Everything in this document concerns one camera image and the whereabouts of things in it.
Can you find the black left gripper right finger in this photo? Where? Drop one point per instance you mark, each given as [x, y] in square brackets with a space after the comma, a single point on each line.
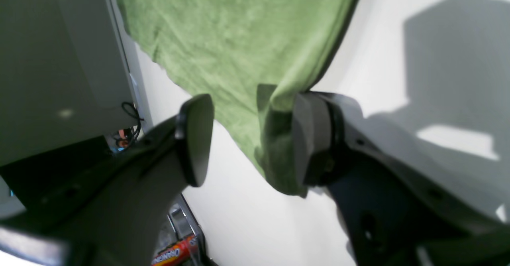
[393, 215]

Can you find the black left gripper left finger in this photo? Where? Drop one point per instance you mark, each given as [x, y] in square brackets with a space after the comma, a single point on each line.
[110, 214]

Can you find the green T-shirt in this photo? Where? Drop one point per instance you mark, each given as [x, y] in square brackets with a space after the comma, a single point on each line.
[252, 57]

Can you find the orange snack packet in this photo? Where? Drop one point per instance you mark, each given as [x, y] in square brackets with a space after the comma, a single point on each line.
[176, 254]

